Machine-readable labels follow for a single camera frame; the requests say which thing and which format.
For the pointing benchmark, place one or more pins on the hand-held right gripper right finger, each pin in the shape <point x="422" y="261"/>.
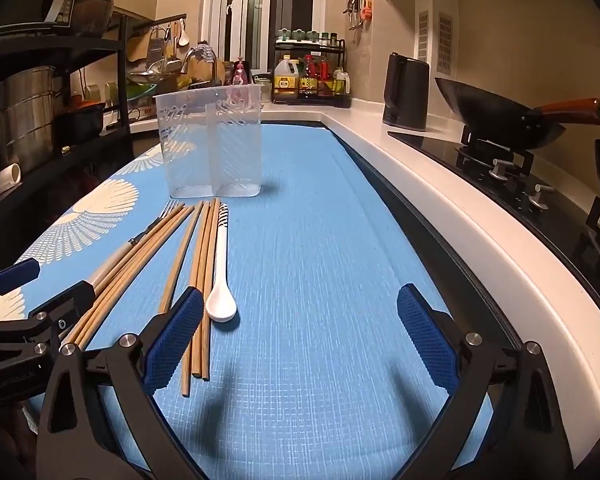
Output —
<point x="425" y="340"/>

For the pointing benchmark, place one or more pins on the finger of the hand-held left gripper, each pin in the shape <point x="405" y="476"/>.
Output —
<point x="55" y="305"/>
<point x="15" y="276"/>

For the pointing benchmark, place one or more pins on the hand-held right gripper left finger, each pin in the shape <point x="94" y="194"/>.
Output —
<point x="175" y="340"/>

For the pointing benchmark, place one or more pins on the white ceramic spoon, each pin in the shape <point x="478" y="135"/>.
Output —
<point x="221" y="305"/>

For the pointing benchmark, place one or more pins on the wooden chopstick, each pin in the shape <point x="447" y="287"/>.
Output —
<point x="200" y="260"/>
<point x="180" y="260"/>
<point x="137" y="274"/>
<point x="207" y="260"/>
<point x="128" y="272"/>
<point x="133" y="273"/>
<point x="214" y="260"/>
<point x="124" y="271"/>

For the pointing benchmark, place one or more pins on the clear plastic utensil holder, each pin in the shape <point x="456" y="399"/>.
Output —
<point x="210" y="145"/>

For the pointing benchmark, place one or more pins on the white plastic pipe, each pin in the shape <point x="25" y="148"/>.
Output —
<point x="0" y="180"/>

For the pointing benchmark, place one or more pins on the blue patterned table mat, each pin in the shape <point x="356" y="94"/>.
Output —
<point x="305" y="260"/>

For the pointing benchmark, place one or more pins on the stainless steel pot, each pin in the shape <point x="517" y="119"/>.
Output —
<point x="22" y="115"/>

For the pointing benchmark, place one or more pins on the metal stove knob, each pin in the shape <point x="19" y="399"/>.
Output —
<point x="541" y="196"/>
<point x="500" y="167"/>

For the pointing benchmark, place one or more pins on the black wok support grate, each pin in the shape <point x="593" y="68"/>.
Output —
<point x="500" y="147"/>

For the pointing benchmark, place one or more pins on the black glass gas cooktop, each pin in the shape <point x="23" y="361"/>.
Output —
<point x="555" y="175"/>

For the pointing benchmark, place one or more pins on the green bowl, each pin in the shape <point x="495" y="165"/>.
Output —
<point x="130" y="91"/>

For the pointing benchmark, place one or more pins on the black dish rack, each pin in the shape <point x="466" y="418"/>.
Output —
<point x="95" y="45"/>

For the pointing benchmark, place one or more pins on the black electric kettle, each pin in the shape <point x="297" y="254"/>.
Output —
<point x="405" y="92"/>

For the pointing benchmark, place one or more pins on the pink bottle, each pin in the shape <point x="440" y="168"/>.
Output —
<point x="239" y="74"/>

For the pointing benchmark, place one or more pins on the dark bowl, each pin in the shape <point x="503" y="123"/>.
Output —
<point x="92" y="12"/>

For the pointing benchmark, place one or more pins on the black spice rack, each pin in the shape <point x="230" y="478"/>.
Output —
<point x="347" y="75"/>

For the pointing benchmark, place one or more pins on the large cooking oil bottle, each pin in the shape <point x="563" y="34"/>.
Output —
<point x="285" y="80"/>

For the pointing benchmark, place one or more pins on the metal kitchen faucet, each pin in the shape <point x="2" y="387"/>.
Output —
<point x="195" y="57"/>

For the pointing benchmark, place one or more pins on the dark sauce bottle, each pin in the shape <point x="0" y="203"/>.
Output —
<point x="307" y="80"/>

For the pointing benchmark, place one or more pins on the white hanging ladle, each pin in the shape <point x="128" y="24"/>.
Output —
<point x="184" y="35"/>

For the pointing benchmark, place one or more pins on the row of spice jars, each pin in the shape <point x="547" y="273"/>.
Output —
<point x="305" y="36"/>

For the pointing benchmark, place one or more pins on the orange hanging kitchen tool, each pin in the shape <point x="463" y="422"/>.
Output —
<point x="366" y="2"/>

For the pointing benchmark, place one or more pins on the window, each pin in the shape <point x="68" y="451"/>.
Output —
<point x="260" y="5"/>

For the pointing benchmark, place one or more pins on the wall vent grille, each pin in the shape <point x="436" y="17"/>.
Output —
<point x="445" y="42"/>
<point x="422" y="35"/>

